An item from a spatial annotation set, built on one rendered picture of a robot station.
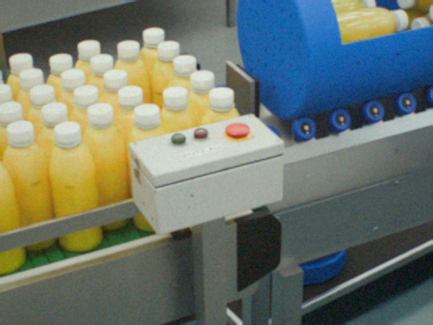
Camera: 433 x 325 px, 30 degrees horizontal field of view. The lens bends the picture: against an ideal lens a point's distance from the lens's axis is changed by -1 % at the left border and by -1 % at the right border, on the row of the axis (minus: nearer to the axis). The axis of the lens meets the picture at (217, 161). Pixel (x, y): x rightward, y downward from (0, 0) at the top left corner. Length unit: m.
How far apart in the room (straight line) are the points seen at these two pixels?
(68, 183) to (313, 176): 0.50
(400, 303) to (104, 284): 1.46
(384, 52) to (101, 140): 0.53
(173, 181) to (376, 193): 0.62
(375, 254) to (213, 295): 1.30
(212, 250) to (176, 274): 0.13
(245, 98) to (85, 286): 0.45
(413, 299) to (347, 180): 1.13
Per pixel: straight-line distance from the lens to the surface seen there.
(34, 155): 1.26
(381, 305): 2.61
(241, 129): 1.19
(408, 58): 1.53
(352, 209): 1.66
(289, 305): 1.74
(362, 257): 2.55
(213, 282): 1.30
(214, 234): 1.25
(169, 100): 1.31
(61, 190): 1.26
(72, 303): 1.33
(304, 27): 1.40
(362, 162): 1.59
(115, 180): 1.31
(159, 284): 1.37
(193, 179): 1.14
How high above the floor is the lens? 1.68
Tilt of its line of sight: 31 degrees down
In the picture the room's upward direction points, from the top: 1 degrees counter-clockwise
